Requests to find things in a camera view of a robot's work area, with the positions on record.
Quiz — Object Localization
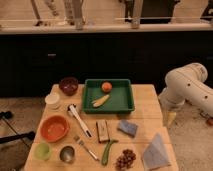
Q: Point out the green plastic tray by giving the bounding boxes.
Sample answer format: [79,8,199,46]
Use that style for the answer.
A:
[82,79,135,114]

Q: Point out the small metal bowl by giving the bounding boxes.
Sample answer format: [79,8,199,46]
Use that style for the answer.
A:
[59,146,75,163]

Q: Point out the yellow banana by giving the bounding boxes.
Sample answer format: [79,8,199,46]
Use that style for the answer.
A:
[92,94,110,108]

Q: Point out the dark red bowl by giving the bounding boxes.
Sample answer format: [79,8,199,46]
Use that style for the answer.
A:
[59,77,78,96]

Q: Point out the blue sponge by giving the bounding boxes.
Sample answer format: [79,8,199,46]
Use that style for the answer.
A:
[118,120,138,137]

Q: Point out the orange fruit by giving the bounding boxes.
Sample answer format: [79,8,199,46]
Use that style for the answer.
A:
[101,82,112,93]

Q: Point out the white cup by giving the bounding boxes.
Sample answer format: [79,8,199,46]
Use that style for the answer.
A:
[45,92,60,109]

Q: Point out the red orange bowl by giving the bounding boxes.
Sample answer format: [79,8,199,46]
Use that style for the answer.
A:
[40,115,70,143]

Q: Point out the grey blue folded cloth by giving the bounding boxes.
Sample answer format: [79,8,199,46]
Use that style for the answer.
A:
[141,133,171,171]

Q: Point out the wooden block brush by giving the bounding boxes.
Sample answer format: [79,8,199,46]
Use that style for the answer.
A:
[96,120,109,143]

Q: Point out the green cup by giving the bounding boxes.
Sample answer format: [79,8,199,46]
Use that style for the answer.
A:
[34,143,51,160]

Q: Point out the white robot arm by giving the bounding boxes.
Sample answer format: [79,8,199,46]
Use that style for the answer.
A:
[158,63,213,127]

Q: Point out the black tripod stand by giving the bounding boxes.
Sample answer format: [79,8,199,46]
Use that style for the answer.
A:
[0,111,35,144]

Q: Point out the bunch of dark grapes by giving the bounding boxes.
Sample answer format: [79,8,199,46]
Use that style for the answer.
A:
[115,149,136,171]

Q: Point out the white handled spatula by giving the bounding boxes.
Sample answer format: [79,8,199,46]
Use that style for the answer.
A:
[68,104,92,138]

